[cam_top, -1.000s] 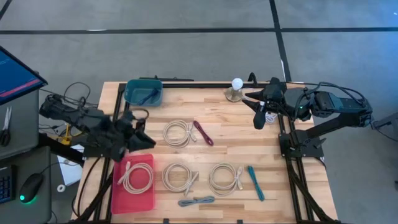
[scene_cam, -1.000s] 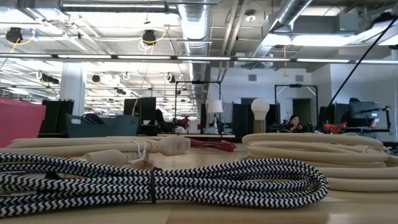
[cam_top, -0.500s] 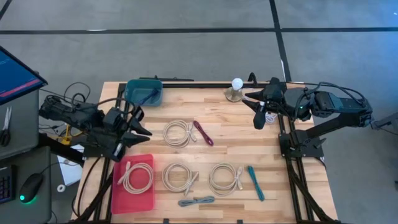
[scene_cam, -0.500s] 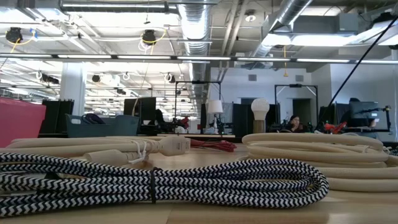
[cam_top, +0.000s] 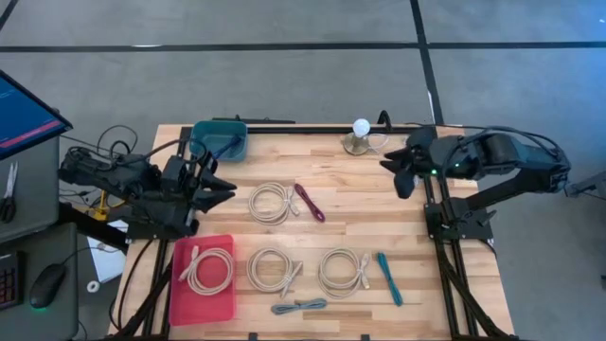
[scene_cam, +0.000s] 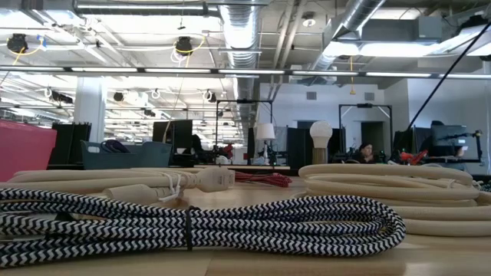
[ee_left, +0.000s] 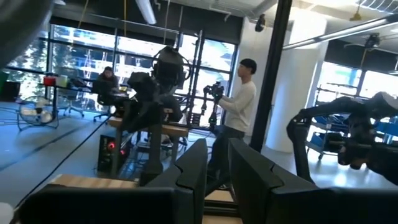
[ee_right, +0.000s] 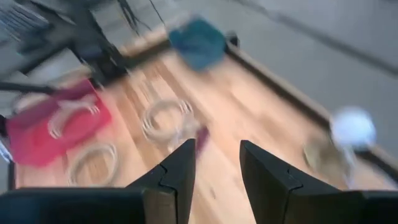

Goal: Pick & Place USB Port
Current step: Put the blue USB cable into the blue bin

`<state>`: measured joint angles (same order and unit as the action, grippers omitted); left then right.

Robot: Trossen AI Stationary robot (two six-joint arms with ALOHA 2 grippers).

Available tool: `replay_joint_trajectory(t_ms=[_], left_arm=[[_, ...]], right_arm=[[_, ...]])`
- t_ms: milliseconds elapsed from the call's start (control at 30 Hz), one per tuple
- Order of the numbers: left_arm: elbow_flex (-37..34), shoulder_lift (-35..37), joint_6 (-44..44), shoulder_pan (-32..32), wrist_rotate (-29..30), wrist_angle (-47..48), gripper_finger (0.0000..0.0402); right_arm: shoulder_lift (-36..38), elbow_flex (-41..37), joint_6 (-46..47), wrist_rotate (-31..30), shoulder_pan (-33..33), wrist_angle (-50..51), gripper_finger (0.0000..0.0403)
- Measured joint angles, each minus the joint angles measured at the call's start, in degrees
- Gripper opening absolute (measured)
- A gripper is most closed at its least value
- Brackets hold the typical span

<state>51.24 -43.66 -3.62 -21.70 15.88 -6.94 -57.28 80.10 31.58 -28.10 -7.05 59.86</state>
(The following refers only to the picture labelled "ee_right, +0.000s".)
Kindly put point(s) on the teal plastic bin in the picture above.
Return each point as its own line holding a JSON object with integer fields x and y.
{"x": 199, "y": 43}

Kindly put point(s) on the red translucent plastic bin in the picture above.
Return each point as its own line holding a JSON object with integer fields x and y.
{"x": 31, "y": 140}

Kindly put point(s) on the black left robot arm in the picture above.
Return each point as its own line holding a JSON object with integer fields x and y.
{"x": 90, "y": 40}

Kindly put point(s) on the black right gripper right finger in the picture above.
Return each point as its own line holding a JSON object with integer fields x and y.
{"x": 273, "y": 193}

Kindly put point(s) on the bulb lamp with brass base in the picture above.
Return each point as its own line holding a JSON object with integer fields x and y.
{"x": 353, "y": 127}

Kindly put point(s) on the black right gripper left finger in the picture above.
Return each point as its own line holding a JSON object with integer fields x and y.
{"x": 177, "y": 174}

